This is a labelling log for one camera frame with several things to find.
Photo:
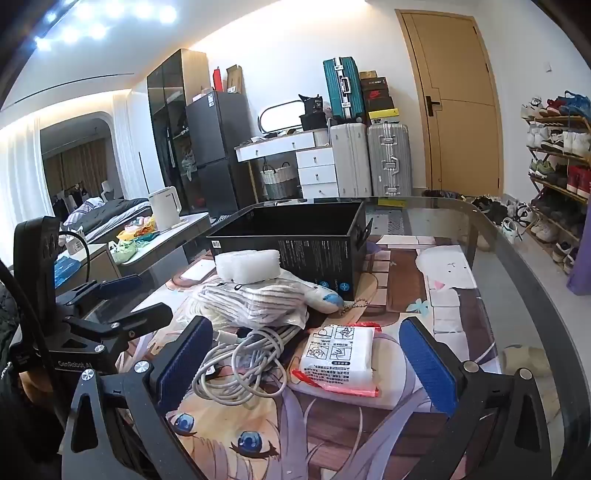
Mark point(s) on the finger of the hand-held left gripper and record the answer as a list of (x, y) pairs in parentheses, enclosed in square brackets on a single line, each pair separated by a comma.
[(138, 318), (113, 286)]

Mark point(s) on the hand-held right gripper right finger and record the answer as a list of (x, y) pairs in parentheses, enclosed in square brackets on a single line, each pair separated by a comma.
[(427, 364)]

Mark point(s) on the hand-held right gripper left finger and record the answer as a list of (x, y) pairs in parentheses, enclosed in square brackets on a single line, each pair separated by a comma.
[(183, 364)]

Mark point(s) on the white packet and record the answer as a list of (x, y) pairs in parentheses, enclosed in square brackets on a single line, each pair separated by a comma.
[(341, 364)]

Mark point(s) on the bag of striped white laces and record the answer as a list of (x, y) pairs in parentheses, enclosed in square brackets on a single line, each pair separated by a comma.
[(258, 297)]

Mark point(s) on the white foam block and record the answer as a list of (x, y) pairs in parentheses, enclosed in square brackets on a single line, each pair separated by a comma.
[(249, 265)]

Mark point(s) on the white blue plush toy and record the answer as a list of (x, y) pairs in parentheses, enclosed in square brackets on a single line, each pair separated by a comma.
[(323, 295)]

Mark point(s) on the black cardboard box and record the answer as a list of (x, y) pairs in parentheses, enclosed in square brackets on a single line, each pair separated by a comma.
[(300, 258)]

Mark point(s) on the person's left forearm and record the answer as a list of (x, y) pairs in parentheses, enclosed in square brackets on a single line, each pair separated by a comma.
[(9, 323)]

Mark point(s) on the blue packet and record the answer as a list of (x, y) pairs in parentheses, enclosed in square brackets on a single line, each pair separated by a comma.
[(67, 272)]

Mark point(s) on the pile of colourful cloths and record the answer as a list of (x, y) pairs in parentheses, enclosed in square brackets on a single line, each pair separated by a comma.
[(131, 235)]

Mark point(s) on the bed with dark bedding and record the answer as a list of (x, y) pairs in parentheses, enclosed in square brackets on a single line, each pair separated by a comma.
[(106, 217)]

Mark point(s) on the white electric kettle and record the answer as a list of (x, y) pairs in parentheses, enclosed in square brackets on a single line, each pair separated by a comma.
[(164, 210)]

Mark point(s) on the marble top side table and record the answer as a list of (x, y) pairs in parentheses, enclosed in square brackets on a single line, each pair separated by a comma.
[(184, 228)]

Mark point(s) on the brown curtains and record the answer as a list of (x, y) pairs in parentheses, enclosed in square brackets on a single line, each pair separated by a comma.
[(78, 170)]

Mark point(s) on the printed cartoon table mat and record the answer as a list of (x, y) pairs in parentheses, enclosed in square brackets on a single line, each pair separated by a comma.
[(351, 429)]

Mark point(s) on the scattered dark shoes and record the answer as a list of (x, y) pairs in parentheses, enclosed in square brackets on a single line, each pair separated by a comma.
[(489, 207)]

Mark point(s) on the purple bag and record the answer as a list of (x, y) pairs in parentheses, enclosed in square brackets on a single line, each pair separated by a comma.
[(581, 272)]

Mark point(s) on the dark grey fridge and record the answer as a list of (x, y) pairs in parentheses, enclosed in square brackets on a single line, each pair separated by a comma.
[(212, 134)]

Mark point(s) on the black glass cabinet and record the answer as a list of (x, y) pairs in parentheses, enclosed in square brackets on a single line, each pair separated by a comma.
[(168, 101)]

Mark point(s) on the woven basket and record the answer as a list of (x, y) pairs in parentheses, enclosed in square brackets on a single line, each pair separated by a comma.
[(279, 182)]

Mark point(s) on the silver suitcase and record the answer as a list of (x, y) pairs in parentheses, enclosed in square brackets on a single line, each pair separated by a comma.
[(390, 159)]

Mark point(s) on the white suitcase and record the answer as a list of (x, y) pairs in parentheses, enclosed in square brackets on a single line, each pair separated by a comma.
[(351, 159)]

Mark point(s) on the white drawer dresser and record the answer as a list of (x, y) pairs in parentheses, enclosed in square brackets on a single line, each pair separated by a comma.
[(316, 173)]

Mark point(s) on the wooden shoe rack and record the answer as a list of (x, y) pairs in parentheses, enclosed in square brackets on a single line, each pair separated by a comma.
[(556, 184)]

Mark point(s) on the tan wooden door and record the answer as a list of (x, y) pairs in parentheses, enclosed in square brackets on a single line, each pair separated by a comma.
[(461, 138)]

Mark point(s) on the red paper bag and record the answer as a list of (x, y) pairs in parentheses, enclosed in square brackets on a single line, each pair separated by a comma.
[(217, 79)]

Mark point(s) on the oval mirror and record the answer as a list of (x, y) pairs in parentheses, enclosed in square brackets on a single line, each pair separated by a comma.
[(281, 115)]

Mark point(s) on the brown paper bag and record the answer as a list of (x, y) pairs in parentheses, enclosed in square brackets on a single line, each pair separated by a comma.
[(233, 78)]

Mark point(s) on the ceiling light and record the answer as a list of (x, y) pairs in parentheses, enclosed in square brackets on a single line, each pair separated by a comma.
[(97, 21)]

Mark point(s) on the black yellow shoe box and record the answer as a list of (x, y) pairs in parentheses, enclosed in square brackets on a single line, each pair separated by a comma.
[(384, 115)]

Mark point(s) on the shoe rack with shoes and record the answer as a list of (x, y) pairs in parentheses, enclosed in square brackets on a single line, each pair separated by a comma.
[(561, 138)]

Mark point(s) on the black bag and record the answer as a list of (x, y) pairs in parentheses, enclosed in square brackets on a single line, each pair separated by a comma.
[(314, 113)]

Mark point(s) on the black shoe box red logo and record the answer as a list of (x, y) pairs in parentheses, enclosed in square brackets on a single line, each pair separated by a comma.
[(375, 94)]

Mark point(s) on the teal suitcase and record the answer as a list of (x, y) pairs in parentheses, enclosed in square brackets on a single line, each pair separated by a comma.
[(344, 92)]

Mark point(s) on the brown cardboard box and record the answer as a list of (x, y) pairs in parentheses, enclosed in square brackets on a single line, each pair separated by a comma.
[(371, 74)]

